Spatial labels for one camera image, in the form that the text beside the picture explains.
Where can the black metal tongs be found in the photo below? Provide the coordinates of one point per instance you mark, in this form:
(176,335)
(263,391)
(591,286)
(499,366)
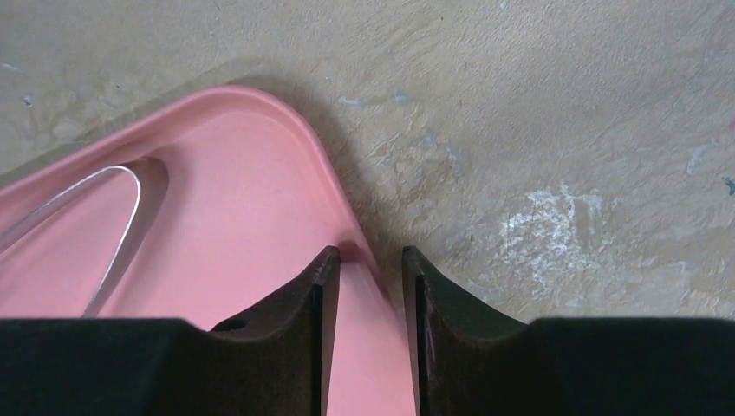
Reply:
(55,268)

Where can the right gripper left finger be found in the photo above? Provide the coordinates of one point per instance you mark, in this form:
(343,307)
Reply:
(273,358)

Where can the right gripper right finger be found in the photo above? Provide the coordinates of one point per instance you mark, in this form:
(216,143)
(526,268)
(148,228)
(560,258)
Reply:
(468,358)

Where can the pink serving tray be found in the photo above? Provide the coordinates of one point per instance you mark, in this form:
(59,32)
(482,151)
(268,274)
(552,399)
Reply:
(251,200)

